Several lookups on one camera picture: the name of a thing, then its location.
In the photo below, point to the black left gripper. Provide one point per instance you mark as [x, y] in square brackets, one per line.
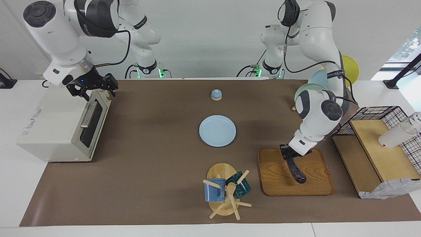
[288, 151]

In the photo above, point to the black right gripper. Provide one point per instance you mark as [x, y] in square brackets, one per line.
[88, 80]

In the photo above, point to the dark purple eggplant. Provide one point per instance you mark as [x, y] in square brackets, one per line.
[298, 174]

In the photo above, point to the light blue serving plate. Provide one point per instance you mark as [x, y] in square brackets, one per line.
[217, 131]

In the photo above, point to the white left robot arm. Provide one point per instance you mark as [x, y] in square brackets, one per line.
[319, 33]

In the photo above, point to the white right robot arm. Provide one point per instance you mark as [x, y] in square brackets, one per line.
[62, 36]

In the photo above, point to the white toaster oven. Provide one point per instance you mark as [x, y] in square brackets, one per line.
[52, 125]

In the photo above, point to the wooden serving tray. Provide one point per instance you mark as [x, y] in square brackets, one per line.
[276, 177]

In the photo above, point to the dark green mug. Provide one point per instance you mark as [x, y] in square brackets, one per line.
[243, 189]

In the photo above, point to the wooden mug tree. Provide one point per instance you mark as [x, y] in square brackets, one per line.
[220, 171]

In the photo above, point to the mint green plate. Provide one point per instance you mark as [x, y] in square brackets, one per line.
[309, 86]

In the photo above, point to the blue mug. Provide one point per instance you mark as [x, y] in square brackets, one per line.
[212, 192]

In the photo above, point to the pale blue racked plate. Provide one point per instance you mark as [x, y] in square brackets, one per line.
[319, 79]

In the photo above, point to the wooden stepped shelf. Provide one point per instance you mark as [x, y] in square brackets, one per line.
[384, 158]

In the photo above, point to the grey checked cloth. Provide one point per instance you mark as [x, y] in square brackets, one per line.
[388, 190]

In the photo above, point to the brown table mat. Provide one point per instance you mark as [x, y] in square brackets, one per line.
[164, 171]

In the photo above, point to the white cup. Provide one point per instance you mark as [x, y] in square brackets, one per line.
[393, 136]

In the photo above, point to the yellow plate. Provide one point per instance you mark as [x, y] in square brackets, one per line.
[350, 67]

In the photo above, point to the clear glass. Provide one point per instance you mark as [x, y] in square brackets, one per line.
[415, 120]

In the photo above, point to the black stand with bar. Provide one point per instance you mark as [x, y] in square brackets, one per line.
[403, 70]

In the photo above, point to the black clamp mount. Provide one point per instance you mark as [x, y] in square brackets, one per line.
[6, 82]

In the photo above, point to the window with grey frame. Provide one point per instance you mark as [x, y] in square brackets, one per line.
[406, 46]

